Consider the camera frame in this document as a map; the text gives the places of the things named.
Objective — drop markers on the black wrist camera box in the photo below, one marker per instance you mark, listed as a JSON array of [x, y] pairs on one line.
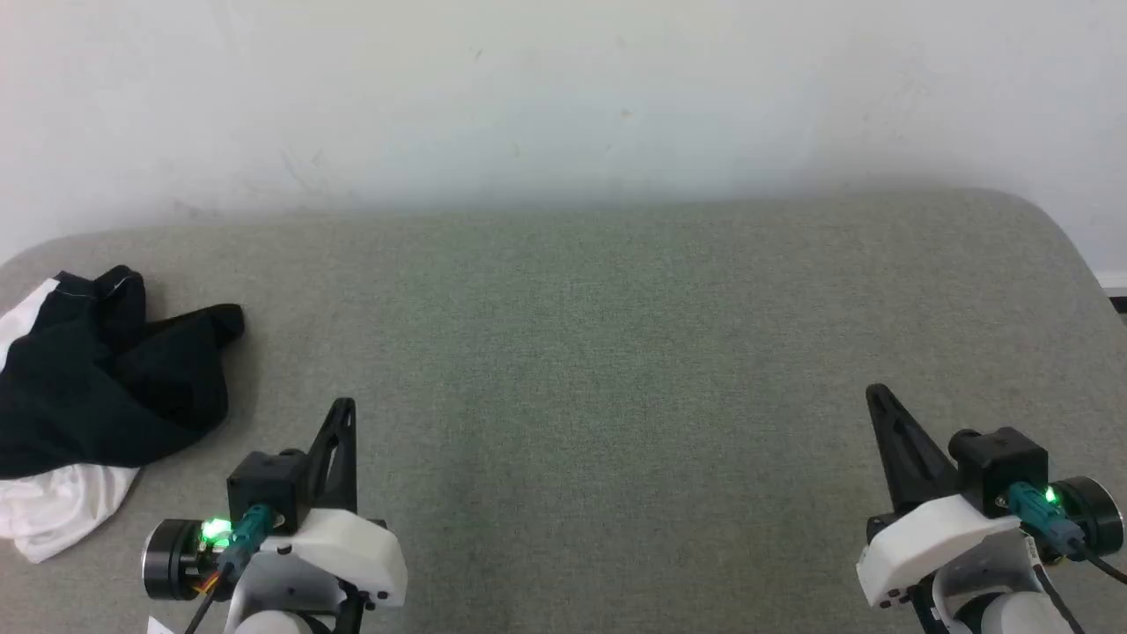
[[999, 467], [264, 484]]

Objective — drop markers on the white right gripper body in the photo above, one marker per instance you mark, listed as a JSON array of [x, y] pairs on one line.
[[924, 537]]

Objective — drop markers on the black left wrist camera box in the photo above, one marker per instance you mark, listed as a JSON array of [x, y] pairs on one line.
[[264, 484]]

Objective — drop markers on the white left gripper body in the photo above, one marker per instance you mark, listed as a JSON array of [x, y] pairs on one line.
[[352, 555]]

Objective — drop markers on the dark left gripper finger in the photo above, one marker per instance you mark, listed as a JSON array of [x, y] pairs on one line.
[[342, 458]]

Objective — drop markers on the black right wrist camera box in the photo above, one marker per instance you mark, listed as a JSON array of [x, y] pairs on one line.
[[999, 467]]

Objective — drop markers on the grey-green fabric sofa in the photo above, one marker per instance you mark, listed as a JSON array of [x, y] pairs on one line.
[[616, 396]]

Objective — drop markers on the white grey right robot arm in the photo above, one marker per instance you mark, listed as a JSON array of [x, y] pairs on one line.
[[1004, 612]]

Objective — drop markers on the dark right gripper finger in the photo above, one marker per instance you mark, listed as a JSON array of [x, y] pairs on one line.
[[911, 458]]

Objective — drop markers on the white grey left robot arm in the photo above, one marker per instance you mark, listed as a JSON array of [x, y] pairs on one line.
[[273, 590]]

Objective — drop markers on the white and black shirt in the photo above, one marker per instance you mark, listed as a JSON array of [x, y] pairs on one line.
[[88, 396]]

